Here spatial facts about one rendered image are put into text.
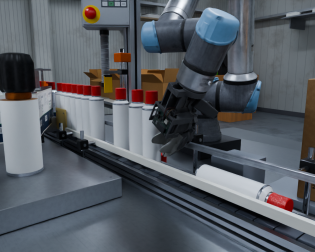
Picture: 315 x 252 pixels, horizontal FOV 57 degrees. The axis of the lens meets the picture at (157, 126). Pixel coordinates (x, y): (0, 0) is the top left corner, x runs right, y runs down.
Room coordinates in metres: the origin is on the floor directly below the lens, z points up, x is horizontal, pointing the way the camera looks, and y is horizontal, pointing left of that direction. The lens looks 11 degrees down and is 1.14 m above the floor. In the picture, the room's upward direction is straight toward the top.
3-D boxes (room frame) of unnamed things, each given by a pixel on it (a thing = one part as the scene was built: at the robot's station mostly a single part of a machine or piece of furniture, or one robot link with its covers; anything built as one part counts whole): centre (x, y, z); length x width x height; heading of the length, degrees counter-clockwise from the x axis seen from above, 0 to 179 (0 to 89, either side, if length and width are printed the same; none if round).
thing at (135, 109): (0.81, 0.06, 0.98); 0.05 x 0.05 x 0.20
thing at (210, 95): (1.11, -0.18, 1.05); 0.13 x 0.12 x 0.14; 68
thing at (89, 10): (1.03, 0.22, 1.32); 0.04 x 0.03 x 0.04; 94
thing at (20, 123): (0.72, 0.34, 1.03); 0.09 x 0.09 x 0.30
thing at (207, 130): (1.11, -0.17, 0.93); 0.15 x 0.15 x 0.10
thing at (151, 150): (0.77, 0.02, 0.98); 0.05 x 0.05 x 0.20
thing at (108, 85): (0.97, 0.16, 1.09); 0.03 x 0.01 x 0.06; 129
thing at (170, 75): (2.92, -0.06, 0.97); 0.51 x 0.42 x 0.37; 127
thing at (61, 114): (1.17, 0.39, 0.94); 0.10 x 0.01 x 0.09; 39
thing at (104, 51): (1.15, 0.20, 1.18); 0.04 x 0.04 x 0.21
